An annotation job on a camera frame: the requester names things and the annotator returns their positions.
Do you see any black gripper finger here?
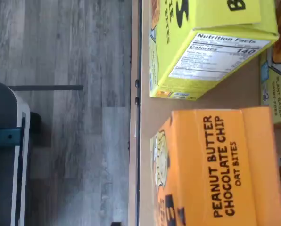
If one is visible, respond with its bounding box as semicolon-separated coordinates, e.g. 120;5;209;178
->
0;81;31;226

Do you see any orange Bobo's peanut butter box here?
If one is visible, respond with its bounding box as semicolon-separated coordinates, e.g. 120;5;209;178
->
150;106;281;226

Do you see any green Bobo's apple pie box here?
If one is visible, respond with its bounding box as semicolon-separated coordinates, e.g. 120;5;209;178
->
260;0;281;126
149;0;280;102

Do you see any black metal shelving rack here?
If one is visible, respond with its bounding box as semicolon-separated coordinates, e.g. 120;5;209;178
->
127;0;281;226

